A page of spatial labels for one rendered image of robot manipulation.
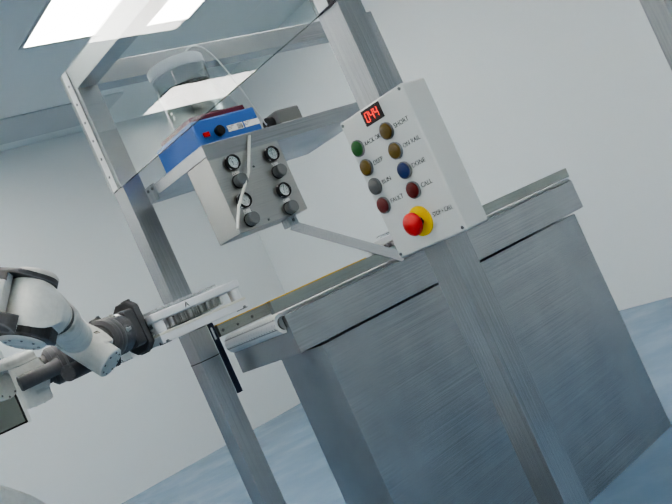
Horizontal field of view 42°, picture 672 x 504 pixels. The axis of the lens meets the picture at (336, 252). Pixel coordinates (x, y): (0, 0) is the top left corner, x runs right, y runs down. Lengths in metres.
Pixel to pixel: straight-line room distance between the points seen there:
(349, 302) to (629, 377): 1.18
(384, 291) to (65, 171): 5.43
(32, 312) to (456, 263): 0.73
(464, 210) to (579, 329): 1.55
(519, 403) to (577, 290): 1.44
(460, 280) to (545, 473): 0.37
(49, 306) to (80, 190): 5.93
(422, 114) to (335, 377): 0.97
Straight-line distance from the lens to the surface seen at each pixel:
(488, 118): 5.82
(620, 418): 3.00
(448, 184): 1.41
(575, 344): 2.89
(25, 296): 1.57
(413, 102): 1.43
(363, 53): 1.57
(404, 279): 2.38
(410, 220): 1.44
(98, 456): 7.09
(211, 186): 2.11
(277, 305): 2.11
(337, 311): 2.21
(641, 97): 5.20
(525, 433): 1.59
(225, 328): 2.34
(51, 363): 2.02
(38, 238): 7.26
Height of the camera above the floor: 0.95
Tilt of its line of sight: 1 degrees up
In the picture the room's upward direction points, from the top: 24 degrees counter-clockwise
